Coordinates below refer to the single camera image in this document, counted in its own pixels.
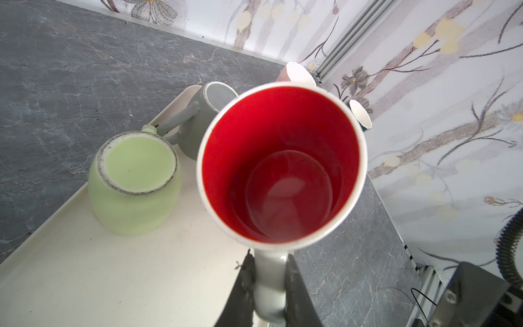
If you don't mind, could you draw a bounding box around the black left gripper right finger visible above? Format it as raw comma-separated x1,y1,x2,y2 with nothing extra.
284,254,323,327

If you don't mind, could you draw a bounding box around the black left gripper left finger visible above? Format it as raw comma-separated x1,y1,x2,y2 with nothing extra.
215,251,256,327

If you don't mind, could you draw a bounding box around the grey mug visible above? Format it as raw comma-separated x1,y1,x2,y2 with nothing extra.
157,81,238,160

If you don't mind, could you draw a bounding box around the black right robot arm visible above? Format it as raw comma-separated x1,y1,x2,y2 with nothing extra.
427,211,522,326

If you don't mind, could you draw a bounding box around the dark teal mug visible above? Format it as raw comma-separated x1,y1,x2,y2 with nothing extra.
348,99,373,132

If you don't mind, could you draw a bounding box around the beige plastic tray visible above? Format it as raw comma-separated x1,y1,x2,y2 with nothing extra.
0,84,270,327

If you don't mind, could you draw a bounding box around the pink mug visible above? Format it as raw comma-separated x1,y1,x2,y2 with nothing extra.
276,62,317,87

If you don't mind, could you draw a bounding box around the cream white mug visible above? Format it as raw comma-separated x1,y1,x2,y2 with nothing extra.
196,82,368,323

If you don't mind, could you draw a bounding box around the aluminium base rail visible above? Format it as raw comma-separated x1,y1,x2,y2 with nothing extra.
403,243,443,326

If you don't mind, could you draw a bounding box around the light green mug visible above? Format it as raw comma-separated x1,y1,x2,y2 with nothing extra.
87,125,182,236

